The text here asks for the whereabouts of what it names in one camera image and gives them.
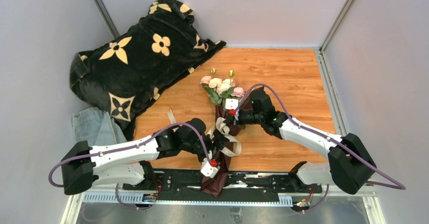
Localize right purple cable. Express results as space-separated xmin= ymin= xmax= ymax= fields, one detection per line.
xmin=229 ymin=83 xmax=407 ymax=213

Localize cream ribbon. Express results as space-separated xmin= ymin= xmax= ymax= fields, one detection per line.
xmin=166 ymin=108 xmax=243 ymax=158

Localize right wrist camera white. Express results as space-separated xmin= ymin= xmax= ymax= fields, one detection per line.
xmin=224 ymin=98 xmax=240 ymax=110

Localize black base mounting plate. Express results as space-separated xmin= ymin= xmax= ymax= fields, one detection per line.
xmin=120 ymin=168 xmax=322 ymax=202

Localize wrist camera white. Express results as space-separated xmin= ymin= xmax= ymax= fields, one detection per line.
xmin=200 ymin=151 xmax=220 ymax=178
xmin=224 ymin=98 xmax=240 ymax=110

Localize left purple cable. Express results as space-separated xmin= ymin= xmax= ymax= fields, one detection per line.
xmin=48 ymin=122 xmax=219 ymax=211

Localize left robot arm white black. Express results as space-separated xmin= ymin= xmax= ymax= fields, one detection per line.
xmin=61 ymin=118 xmax=232 ymax=195

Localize black blanket cream flowers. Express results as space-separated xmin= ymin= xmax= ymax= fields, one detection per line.
xmin=69 ymin=0 xmax=226 ymax=140

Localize aluminium frame rail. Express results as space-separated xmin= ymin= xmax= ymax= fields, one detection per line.
xmin=60 ymin=168 xmax=386 ymax=224

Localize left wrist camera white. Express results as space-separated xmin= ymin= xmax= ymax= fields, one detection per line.
xmin=200 ymin=151 xmax=220 ymax=178

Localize purple cable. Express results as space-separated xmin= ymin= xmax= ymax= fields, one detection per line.
xmin=229 ymin=83 xmax=407 ymax=213
xmin=48 ymin=122 xmax=219 ymax=211

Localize dark red wrapping paper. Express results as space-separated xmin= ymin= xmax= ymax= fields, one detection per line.
xmin=201 ymin=93 xmax=246 ymax=197

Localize pink fake flower stem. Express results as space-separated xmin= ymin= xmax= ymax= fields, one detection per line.
xmin=199 ymin=68 xmax=218 ymax=88
xmin=231 ymin=87 xmax=246 ymax=98

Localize light blue denim cloth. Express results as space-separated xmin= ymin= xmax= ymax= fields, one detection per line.
xmin=72 ymin=107 xmax=127 ymax=147

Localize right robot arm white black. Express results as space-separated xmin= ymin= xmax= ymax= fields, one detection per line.
xmin=236 ymin=88 xmax=376 ymax=195

